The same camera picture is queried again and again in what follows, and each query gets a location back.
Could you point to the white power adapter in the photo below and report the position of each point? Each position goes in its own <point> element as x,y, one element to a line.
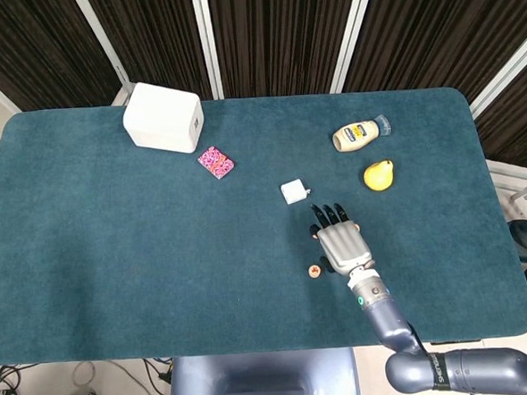
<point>292,192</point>

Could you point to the yellow pear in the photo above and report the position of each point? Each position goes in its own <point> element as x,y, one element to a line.
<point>378,178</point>

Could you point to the aluminium frame rack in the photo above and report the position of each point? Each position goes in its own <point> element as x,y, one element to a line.
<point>508,167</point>

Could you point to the large white plastic box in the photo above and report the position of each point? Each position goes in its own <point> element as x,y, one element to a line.
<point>160,119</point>

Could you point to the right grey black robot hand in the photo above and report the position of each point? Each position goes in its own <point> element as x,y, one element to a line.
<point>345,248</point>

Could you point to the teal velvet tablecloth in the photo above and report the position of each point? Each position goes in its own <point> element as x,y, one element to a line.
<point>115,260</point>

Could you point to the pink patterned card deck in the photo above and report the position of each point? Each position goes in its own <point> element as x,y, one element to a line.
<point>216,162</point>

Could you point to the black power plug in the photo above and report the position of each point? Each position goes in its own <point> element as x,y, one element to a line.
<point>164,376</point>

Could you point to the cream mayonnaise squeeze bottle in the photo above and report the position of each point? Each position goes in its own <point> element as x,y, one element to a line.
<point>356,134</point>

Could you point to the dark brown pleated curtain panel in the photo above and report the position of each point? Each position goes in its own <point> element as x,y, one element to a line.
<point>280,35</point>
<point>159,34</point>
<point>518,123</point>
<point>34,41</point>
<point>436,26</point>

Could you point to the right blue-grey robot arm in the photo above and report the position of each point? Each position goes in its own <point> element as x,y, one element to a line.
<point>385,322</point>

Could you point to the blue-grey robot torso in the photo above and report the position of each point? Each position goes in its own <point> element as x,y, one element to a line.
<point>261,381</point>

